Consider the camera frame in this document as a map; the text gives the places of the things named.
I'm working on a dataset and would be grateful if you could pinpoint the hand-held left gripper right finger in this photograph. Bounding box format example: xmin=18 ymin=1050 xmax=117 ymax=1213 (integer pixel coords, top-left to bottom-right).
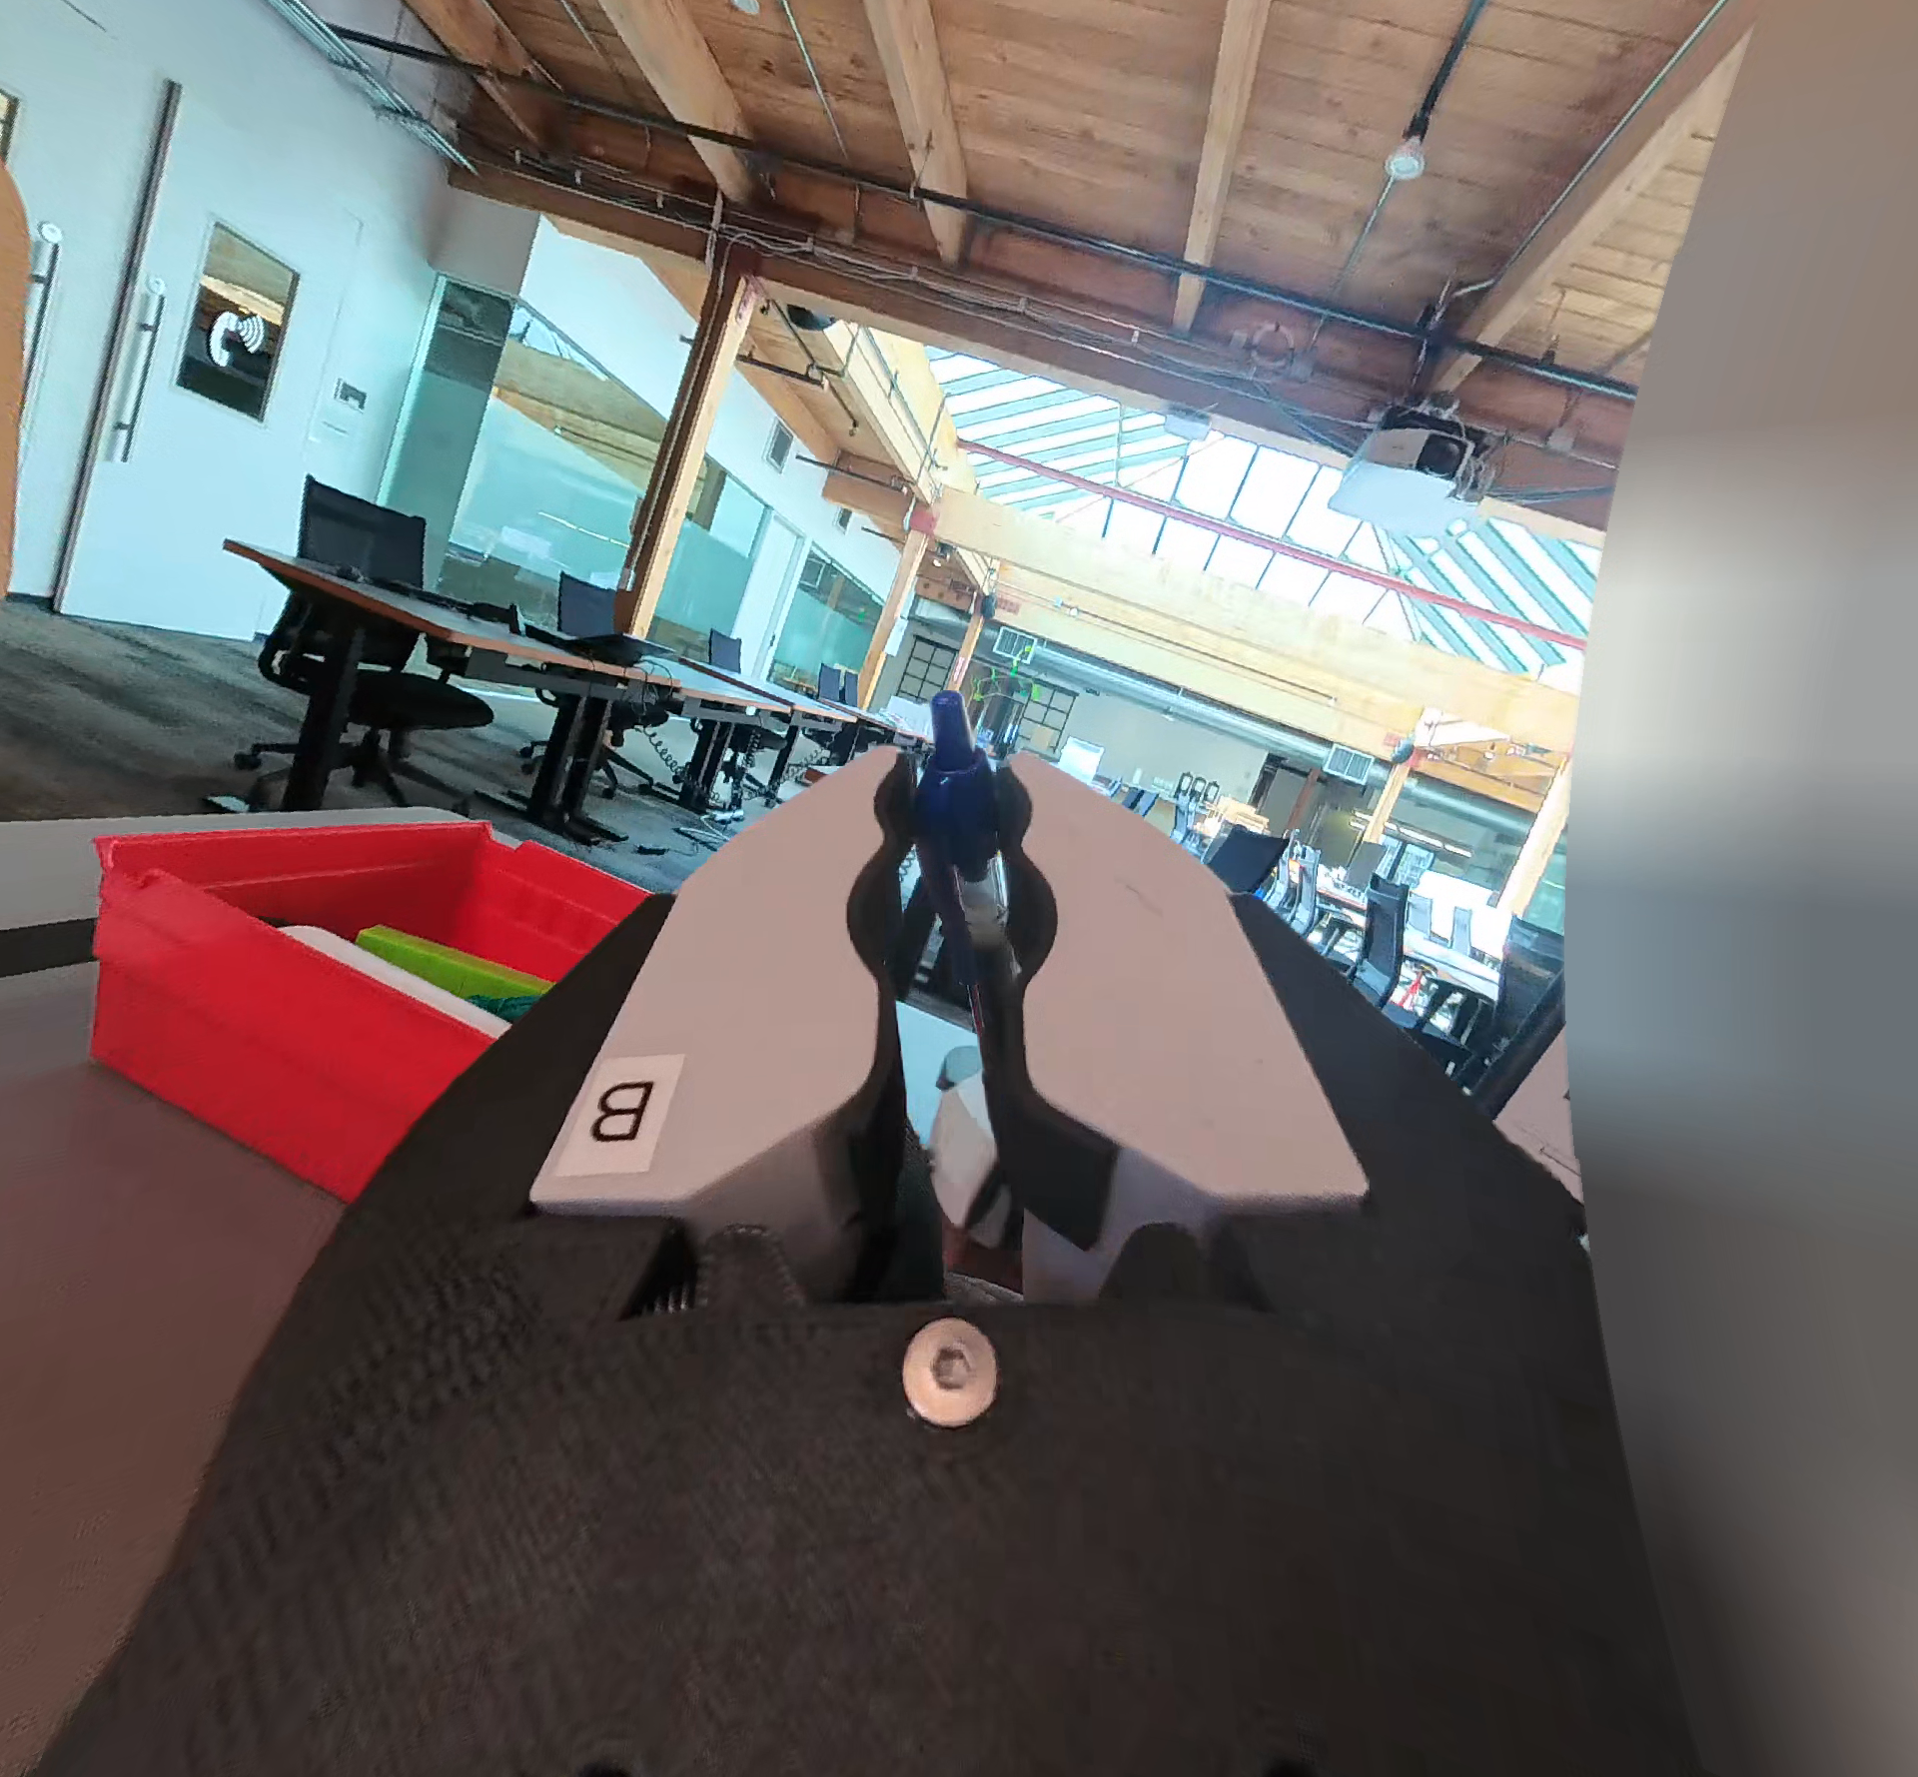
xmin=981 ymin=753 xmax=1367 ymax=1307

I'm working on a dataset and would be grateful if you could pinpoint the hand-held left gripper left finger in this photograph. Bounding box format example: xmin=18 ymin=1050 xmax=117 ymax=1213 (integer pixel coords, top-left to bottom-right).
xmin=532 ymin=749 xmax=949 ymax=1307

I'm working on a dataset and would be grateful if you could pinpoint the blue pen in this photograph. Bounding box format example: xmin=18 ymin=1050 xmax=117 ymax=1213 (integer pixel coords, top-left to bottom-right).
xmin=897 ymin=690 xmax=1039 ymax=1065

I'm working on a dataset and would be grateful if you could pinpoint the group of dark chairs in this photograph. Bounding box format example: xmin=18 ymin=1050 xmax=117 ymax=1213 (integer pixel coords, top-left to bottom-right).
xmin=1184 ymin=817 xmax=1570 ymax=1116

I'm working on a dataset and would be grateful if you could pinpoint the narrow wooden desk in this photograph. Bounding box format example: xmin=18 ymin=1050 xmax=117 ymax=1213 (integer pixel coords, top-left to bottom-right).
xmin=602 ymin=655 xmax=860 ymax=822

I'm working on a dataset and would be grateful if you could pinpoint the green box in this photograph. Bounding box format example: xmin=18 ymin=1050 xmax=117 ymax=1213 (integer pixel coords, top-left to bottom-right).
xmin=356 ymin=921 xmax=554 ymax=1017

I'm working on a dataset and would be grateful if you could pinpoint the white box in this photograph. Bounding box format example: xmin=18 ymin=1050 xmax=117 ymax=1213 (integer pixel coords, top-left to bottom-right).
xmin=275 ymin=921 xmax=521 ymax=1040

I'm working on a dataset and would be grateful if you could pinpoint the red ceiling pipe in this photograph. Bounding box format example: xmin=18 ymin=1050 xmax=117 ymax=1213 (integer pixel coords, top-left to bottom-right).
xmin=960 ymin=435 xmax=1589 ymax=651

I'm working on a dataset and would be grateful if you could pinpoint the red plastic bin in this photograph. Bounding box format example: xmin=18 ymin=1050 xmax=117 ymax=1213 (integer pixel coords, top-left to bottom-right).
xmin=91 ymin=822 xmax=654 ymax=1205

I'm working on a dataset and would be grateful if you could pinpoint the long wooden desk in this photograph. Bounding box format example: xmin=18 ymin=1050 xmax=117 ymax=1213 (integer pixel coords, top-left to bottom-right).
xmin=226 ymin=540 xmax=678 ymax=825

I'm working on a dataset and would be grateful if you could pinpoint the frosted glass partition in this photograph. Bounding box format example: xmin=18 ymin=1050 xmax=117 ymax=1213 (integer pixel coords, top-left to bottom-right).
xmin=383 ymin=273 xmax=664 ymax=629

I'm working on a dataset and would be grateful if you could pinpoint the white ceiling projector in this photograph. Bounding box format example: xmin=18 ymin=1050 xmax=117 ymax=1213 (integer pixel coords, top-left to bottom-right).
xmin=1329 ymin=405 xmax=1503 ymax=529

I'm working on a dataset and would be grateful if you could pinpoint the white door with window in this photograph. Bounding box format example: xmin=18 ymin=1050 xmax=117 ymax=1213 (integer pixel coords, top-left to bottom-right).
xmin=57 ymin=81 xmax=371 ymax=613

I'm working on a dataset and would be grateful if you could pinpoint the orange curved panel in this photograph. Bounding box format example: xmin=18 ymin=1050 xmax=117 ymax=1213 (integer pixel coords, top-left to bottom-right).
xmin=0 ymin=159 xmax=38 ymax=596

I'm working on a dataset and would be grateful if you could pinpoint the slim wooden post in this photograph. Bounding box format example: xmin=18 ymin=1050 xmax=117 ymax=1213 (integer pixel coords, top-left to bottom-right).
xmin=860 ymin=524 xmax=934 ymax=708

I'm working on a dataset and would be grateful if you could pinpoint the thick wooden post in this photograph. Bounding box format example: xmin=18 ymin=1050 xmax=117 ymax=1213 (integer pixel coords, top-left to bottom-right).
xmin=622 ymin=275 xmax=760 ymax=643

